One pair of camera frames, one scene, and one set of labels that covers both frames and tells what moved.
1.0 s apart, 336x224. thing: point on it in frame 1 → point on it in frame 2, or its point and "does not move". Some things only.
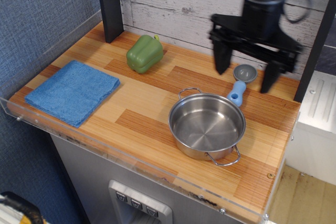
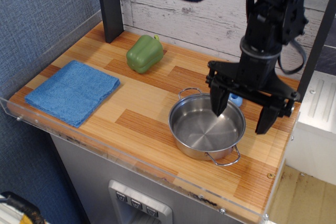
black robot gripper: x=256 y=32 → x=255 y=79
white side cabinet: x=312 y=147 does not move
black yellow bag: x=14 y=210 does not move
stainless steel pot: x=207 y=126 does not move
